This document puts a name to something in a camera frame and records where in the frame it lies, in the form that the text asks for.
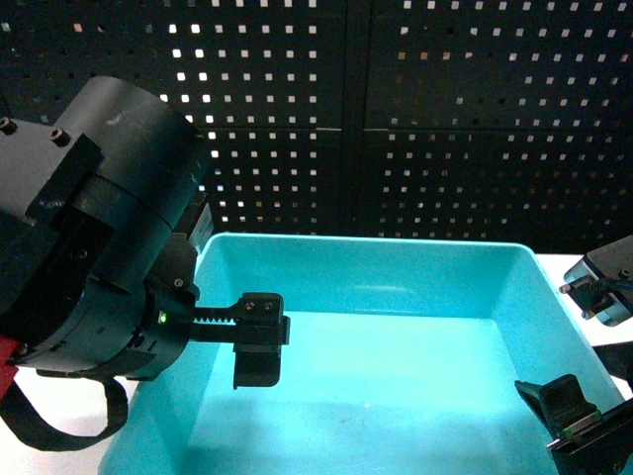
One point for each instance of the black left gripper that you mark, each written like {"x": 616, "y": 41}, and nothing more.
{"x": 255, "y": 325}

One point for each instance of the black pegboard right panel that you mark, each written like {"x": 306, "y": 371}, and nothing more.
{"x": 499, "y": 121}

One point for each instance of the black pegboard panel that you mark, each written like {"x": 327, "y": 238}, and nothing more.
{"x": 262, "y": 80}
{"x": 499, "y": 121}

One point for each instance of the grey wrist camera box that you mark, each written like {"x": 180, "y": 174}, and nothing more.
{"x": 600, "y": 283}

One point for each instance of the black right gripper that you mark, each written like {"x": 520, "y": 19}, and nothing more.
{"x": 585, "y": 440}

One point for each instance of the black pegboard left panel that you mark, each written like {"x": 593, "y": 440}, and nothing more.
{"x": 262, "y": 80}

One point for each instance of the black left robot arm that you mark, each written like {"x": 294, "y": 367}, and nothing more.
{"x": 102, "y": 223}

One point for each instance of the teal plastic bin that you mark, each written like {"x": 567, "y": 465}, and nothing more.
{"x": 402, "y": 359}

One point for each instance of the red wrist block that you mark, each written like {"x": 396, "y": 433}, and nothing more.
{"x": 8, "y": 370}

